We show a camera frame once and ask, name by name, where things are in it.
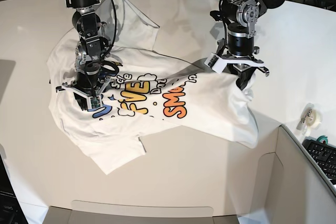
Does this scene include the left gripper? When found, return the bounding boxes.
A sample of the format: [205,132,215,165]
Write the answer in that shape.
[204,31,269,90]

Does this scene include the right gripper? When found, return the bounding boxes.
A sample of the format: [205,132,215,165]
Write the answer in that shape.
[56,70,112,111]

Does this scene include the white printed t-shirt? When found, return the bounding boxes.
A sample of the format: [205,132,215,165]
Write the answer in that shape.
[47,0,258,174]

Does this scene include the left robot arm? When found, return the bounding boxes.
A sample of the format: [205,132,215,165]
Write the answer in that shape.
[205,0,285,90]

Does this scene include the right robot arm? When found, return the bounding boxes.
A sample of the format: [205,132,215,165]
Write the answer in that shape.
[57,0,119,110]

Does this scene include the clear tape roll dispenser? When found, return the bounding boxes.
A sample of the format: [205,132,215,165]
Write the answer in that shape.
[296,103,322,136]

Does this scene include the green tape roll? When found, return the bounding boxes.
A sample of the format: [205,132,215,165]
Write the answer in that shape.
[317,135,328,145]

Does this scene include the grey cardboard box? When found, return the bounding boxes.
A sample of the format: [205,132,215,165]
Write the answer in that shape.
[44,125,335,223]

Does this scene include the black computer keyboard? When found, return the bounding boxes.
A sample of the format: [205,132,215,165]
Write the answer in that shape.
[302,137,336,186]

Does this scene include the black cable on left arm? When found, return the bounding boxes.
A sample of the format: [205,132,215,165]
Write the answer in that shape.
[209,0,237,51]

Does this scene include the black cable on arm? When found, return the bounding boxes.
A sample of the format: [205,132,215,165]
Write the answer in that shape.
[209,0,237,51]
[101,0,122,78]

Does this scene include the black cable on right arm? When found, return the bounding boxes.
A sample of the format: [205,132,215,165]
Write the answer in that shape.
[101,0,122,78]

